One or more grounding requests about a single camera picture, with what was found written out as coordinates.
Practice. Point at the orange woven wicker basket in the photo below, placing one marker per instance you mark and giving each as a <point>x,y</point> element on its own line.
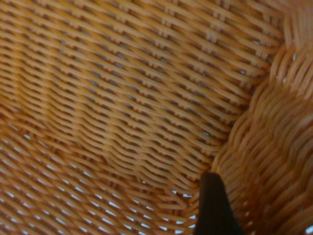
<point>122,98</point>

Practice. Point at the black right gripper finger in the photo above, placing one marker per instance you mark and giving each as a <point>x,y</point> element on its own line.
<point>212,210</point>

